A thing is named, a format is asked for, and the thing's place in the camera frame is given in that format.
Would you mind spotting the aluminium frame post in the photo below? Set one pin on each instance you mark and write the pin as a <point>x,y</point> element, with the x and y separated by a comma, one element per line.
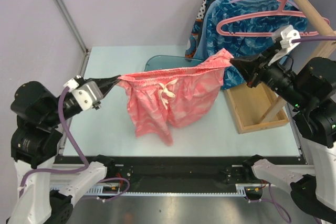
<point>60,4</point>

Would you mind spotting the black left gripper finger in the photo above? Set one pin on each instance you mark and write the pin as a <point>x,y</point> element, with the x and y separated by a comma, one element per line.
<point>110,81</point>
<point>106,88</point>

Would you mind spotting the wooden clothes rack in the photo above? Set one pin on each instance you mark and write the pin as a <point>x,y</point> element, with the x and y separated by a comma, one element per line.
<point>260,109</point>

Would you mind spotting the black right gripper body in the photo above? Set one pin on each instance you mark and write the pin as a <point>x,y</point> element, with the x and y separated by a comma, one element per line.
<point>262,68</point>

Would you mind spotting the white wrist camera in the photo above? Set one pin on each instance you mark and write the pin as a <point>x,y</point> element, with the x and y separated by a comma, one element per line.
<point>85,92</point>
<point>285,36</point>

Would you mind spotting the pink patterned shorts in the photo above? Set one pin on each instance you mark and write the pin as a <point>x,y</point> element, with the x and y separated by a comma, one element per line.
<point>174,97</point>

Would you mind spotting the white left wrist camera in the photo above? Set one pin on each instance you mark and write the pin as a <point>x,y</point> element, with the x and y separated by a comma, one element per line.
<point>85,92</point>

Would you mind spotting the light blue shorts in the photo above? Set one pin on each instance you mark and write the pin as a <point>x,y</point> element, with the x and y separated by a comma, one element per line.
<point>210,41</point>

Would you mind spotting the orange and teal printed shorts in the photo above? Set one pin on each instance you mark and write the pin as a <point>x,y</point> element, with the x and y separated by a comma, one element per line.
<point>196,32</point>

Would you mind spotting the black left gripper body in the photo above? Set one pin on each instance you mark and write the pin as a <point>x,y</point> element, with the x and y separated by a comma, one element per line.
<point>99,85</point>

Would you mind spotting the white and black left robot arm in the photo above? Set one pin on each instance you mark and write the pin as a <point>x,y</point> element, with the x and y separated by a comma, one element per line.
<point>41,124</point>

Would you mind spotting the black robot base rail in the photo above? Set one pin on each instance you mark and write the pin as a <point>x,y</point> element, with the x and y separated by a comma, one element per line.
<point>201,175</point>

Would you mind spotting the teal plastic tub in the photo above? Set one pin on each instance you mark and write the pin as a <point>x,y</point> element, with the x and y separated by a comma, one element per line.
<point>169,62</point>

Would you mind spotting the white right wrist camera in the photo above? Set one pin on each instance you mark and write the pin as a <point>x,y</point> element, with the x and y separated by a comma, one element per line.
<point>285,36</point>

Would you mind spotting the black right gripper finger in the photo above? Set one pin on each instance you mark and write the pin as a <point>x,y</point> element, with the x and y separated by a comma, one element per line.
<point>249,61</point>
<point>248,70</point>

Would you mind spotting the pink plastic hanger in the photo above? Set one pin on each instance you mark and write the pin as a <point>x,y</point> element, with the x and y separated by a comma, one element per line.
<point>261,18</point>

